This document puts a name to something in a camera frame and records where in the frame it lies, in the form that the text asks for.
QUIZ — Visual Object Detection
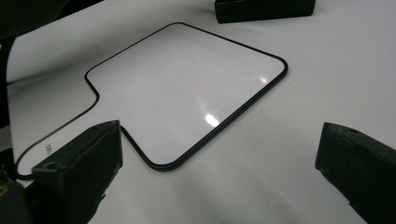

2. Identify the black whiteboard eraser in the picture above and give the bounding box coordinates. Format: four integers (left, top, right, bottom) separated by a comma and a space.
214, 0, 318, 24

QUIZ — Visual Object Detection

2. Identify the small whiteboard with handle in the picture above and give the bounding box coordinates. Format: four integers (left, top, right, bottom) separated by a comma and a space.
13, 21, 290, 182

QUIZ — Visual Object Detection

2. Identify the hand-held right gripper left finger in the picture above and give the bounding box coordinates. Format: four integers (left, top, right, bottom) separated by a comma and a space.
30, 119, 124, 224

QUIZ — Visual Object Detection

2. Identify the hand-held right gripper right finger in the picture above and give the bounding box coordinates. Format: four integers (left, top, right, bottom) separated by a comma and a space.
314, 121, 396, 224

